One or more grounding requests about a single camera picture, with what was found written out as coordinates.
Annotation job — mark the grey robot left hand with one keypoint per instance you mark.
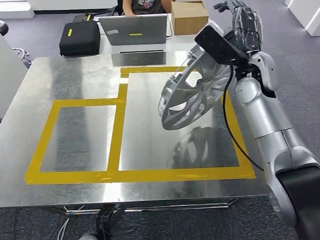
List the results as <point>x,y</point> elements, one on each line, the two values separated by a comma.
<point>109,225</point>

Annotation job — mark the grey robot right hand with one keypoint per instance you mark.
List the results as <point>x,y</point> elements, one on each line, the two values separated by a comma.
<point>247,26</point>

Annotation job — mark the silver wheel cover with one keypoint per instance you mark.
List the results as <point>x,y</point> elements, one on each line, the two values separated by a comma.
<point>212,86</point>

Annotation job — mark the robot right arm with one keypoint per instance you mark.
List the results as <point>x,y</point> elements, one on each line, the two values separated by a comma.
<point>269,112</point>

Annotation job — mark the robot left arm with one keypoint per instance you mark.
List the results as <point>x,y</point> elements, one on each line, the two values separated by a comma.
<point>87,236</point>

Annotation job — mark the stainless steel workbench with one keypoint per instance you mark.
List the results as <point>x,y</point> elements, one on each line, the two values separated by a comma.
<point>82,139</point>

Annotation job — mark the brown cardboard box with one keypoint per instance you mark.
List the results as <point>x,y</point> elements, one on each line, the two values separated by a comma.
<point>189,20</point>

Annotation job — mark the white display plinth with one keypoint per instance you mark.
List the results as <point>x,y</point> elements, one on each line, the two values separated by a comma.
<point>307,16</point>

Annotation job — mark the person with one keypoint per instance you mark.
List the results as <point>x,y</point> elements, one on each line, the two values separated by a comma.
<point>145,6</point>

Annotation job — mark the grey laptop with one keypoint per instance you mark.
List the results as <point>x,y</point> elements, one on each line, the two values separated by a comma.
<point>135,28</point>

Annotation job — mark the black zipped case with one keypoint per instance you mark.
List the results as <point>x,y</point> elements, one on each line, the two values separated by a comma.
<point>80,41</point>

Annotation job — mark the white desk with steel legs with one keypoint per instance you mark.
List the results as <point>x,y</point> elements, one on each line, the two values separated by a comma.
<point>10,76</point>

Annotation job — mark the small black pouch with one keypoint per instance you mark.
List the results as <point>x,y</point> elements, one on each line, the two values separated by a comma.
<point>80,18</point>

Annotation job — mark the black office chair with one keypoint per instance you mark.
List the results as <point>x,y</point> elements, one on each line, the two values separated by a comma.
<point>3,28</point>

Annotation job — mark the long white plinth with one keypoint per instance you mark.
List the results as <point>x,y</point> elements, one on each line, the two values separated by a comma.
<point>15,10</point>

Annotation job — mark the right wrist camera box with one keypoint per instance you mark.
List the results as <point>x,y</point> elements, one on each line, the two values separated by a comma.
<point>215,43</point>

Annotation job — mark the yellow tape frame on workbench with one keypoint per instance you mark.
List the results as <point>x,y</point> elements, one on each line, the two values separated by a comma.
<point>117,132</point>

